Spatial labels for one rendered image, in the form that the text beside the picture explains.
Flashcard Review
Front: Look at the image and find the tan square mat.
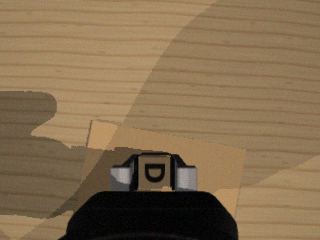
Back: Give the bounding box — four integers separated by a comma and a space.
75, 121, 246, 218

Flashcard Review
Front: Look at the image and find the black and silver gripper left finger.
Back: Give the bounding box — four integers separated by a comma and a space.
110, 154, 140, 191

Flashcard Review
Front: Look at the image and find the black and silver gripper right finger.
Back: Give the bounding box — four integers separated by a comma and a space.
170, 154, 197, 191

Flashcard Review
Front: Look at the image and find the wooden letter block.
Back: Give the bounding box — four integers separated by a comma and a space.
138, 152, 172, 189

